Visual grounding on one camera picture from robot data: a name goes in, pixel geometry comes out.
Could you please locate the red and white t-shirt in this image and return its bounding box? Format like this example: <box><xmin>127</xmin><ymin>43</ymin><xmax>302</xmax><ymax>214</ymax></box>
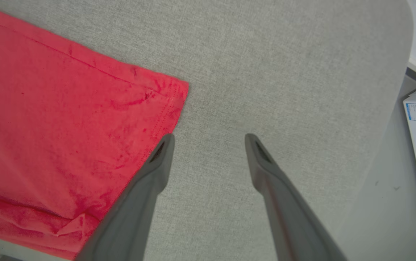
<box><xmin>0</xmin><ymin>4</ymin><xmax>190</xmax><ymax>261</ymax></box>

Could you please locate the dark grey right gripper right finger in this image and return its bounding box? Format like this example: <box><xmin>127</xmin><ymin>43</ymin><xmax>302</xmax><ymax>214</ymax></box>
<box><xmin>244</xmin><ymin>133</ymin><xmax>347</xmax><ymax>261</ymax></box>

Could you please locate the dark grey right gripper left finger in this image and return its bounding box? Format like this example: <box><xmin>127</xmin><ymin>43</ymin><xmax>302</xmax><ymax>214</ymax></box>
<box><xmin>73</xmin><ymin>133</ymin><xmax>175</xmax><ymax>261</ymax></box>

